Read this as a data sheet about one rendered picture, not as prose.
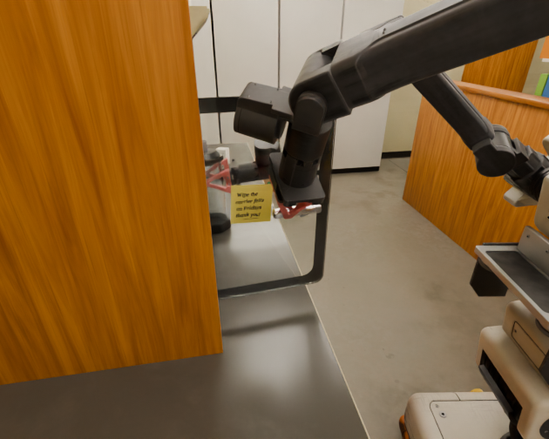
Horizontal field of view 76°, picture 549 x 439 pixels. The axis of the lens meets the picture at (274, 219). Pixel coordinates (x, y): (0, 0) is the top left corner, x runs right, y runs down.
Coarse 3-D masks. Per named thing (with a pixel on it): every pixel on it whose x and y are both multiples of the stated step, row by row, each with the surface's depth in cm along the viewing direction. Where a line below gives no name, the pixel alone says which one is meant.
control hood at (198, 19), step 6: (192, 6) 47; (198, 6) 47; (204, 6) 47; (192, 12) 47; (198, 12) 47; (204, 12) 47; (192, 18) 47; (198, 18) 47; (204, 18) 48; (192, 24) 48; (198, 24) 48; (192, 30) 48; (198, 30) 61; (192, 36) 48
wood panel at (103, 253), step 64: (0, 0) 37; (64, 0) 38; (128, 0) 39; (0, 64) 39; (64, 64) 40; (128, 64) 41; (192, 64) 43; (0, 128) 42; (64, 128) 43; (128, 128) 45; (192, 128) 46; (0, 192) 46; (64, 192) 47; (128, 192) 49; (192, 192) 50; (0, 256) 50; (64, 256) 51; (128, 256) 53; (192, 256) 55; (0, 320) 54; (64, 320) 57; (128, 320) 59; (192, 320) 61; (0, 384) 60
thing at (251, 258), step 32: (224, 128) 56; (224, 160) 59; (256, 160) 60; (224, 192) 61; (224, 224) 64; (256, 224) 66; (288, 224) 68; (320, 224) 70; (224, 256) 67; (256, 256) 69; (288, 256) 72; (320, 256) 74; (224, 288) 71; (256, 288) 73
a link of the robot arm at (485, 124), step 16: (400, 16) 68; (432, 80) 71; (448, 80) 71; (432, 96) 73; (448, 96) 72; (464, 96) 74; (448, 112) 75; (464, 112) 74; (464, 128) 76; (480, 128) 75; (496, 128) 80; (480, 144) 76; (480, 160) 78; (496, 160) 77; (512, 160) 76; (496, 176) 80
